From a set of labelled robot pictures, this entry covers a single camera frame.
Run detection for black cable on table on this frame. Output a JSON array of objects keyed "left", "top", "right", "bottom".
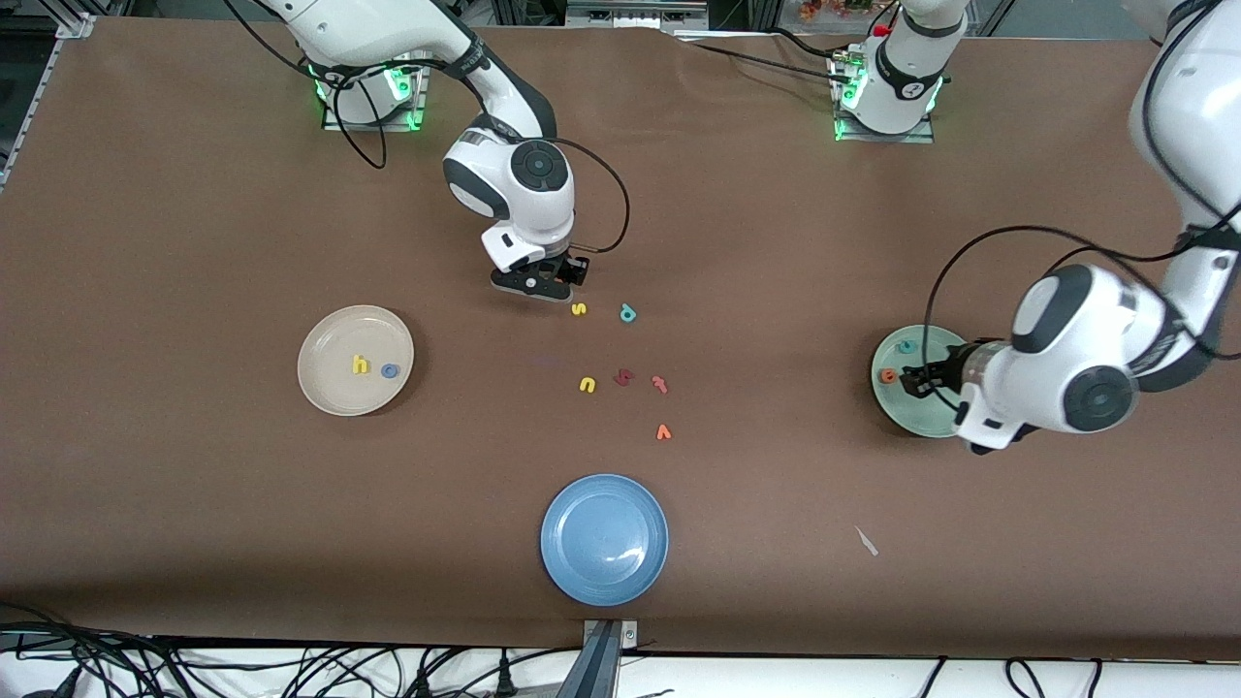
[{"left": 674, "top": 27, "right": 859, "bottom": 88}]

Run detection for aluminium table edge rail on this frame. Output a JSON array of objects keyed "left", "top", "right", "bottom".
[{"left": 0, "top": 29, "right": 74, "bottom": 190}]

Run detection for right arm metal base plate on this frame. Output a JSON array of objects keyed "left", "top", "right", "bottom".
[{"left": 322, "top": 58, "right": 429, "bottom": 133}]

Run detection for grey equipment box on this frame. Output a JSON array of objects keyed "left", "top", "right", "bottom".
[{"left": 565, "top": 0, "right": 711, "bottom": 30}]

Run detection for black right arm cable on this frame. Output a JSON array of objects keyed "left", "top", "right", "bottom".
[{"left": 225, "top": 0, "right": 631, "bottom": 255}]

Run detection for brown table cover sheet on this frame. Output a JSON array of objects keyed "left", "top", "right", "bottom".
[{"left": 0, "top": 17, "right": 1241, "bottom": 662}]

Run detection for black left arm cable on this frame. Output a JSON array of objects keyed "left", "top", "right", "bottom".
[{"left": 921, "top": 0, "right": 1241, "bottom": 389}]

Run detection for orange dried flowers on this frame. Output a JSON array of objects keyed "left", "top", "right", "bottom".
[{"left": 798, "top": 0, "right": 878, "bottom": 22}]

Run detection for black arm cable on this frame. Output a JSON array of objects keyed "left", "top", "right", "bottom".
[
  {"left": 225, "top": 0, "right": 631, "bottom": 255},
  {"left": 921, "top": 0, "right": 1241, "bottom": 389}
]

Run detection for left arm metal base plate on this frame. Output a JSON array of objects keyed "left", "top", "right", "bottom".
[{"left": 832, "top": 53, "right": 937, "bottom": 144}]

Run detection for tangled black floor cables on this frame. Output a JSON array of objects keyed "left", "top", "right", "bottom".
[{"left": 0, "top": 601, "right": 583, "bottom": 698}]

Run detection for aluminium camera post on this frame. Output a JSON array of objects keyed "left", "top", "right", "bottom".
[{"left": 555, "top": 619, "right": 641, "bottom": 698}]

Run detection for pale green round plate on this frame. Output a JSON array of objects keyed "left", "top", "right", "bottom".
[{"left": 870, "top": 324, "right": 975, "bottom": 439}]

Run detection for beige round plate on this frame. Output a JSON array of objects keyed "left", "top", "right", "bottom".
[{"left": 297, "top": 304, "right": 416, "bottom": 418}]

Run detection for blue round plate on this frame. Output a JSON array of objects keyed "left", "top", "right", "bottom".
[{"left": 539, "top": 473, "right": 670, "bottom": 608}]

